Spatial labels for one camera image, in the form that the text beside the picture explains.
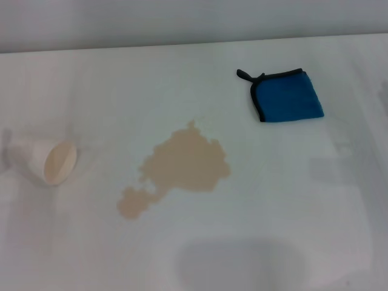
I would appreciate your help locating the blue rag with black trim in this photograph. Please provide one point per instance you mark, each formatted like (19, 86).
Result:
(286, 97)

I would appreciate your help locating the white paper cup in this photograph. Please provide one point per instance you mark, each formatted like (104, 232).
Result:
(59, 162)

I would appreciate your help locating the brown liquid stain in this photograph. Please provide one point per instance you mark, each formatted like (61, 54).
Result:
(188, 160)

